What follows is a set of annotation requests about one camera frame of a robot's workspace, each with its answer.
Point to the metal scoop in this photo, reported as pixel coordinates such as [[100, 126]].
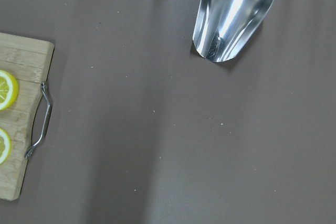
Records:
[[223, 27]]

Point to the lemon slice near handle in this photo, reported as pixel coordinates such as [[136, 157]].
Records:
[[9, 89]]

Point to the bamboo cutting board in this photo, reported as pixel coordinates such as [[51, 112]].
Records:
[[28, 60]]

